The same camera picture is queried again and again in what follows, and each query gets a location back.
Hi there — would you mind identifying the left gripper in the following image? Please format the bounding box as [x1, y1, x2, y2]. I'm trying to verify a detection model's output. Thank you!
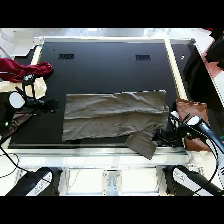
[33, 98, 60, 115]

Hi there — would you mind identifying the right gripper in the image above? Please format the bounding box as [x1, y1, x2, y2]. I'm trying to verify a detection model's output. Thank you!
[153, 128, 185, 148]

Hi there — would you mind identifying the brown T-shirt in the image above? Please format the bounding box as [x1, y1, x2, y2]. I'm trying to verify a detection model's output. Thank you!
[175, 98, 210, 152]

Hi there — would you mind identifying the dark grey-brown T-shirt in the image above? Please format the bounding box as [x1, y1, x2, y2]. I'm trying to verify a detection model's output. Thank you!
[61, 89, 170, 160]

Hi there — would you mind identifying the brown striped garment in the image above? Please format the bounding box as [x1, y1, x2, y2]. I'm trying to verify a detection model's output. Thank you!
[0, 111, 35, 142]

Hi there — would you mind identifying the red garment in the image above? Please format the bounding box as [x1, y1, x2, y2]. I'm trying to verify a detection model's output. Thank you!
[0, 58, 54, 83]

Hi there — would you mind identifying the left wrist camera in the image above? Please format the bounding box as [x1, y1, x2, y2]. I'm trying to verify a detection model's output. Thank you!
[21, 74, 37, 98]

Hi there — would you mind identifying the black cable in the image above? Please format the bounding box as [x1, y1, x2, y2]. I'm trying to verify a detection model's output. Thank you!
[194, 138, 223, 195]
[0, 144, 34, 179]

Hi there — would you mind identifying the silver frame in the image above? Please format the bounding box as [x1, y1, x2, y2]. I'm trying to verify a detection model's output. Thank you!
[0, 144, 224, 197]

